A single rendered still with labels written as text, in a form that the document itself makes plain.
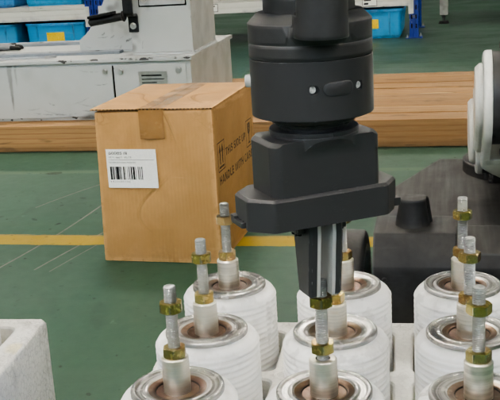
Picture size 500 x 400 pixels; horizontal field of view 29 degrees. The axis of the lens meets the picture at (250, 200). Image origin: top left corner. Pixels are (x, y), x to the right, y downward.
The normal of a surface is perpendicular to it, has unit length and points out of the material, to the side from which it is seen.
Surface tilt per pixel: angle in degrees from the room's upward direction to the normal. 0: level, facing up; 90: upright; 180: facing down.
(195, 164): 90
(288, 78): 90
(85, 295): 0
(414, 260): 46
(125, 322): 0
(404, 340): 0
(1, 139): 90
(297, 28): 90
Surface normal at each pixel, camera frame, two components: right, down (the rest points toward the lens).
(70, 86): -0.19, 0.27
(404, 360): -0.06, -0.96
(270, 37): -0.67, 0.24
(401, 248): -0.18, -0.48
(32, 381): 0.99, -0.02
